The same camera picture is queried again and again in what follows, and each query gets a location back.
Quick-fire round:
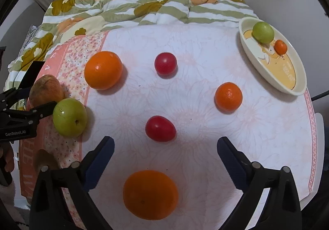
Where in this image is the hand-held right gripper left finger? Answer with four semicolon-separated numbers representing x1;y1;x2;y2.
31;136;115;230

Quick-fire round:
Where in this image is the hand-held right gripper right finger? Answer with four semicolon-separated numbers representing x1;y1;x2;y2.
217;136;302;230

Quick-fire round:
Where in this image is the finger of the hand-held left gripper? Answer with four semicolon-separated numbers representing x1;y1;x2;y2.
5;102;57;123
0;87;29;108

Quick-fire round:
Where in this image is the yellow red apple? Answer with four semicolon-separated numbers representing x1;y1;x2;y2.
29;75;65;108

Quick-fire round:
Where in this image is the green apple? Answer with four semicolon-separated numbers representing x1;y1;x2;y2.
53;98;88;138
252;22;275;44

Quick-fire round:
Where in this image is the brown kiwi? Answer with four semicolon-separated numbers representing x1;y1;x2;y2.
34;149;61;171

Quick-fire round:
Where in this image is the large orange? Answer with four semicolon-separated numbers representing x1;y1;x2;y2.
123;170;179;221
84;51;123;91

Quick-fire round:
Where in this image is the small mandarin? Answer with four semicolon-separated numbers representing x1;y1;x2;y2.
274;39;288;55
214;82;243;112

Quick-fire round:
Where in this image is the red plum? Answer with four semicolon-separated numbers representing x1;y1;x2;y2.
154;52;178;76
145;115;177;142

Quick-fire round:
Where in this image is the cream oval plate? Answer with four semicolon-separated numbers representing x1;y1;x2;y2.
239;17;308;96

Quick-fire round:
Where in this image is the person's left forearm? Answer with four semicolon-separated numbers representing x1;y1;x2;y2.
0;185;32;230

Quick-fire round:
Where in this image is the person's left hand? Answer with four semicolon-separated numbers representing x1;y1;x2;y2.
1;143;15;173

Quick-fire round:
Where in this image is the dark flat object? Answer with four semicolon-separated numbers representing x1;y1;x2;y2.
21;61;46;92

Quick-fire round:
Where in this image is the grey patterned cloth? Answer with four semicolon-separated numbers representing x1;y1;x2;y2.
22;24;39;51

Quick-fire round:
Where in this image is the floral striped blanket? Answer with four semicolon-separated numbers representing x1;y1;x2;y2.
4;0;259;92

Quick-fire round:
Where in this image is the black cable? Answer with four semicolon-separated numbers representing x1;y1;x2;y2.
310;93;329;101

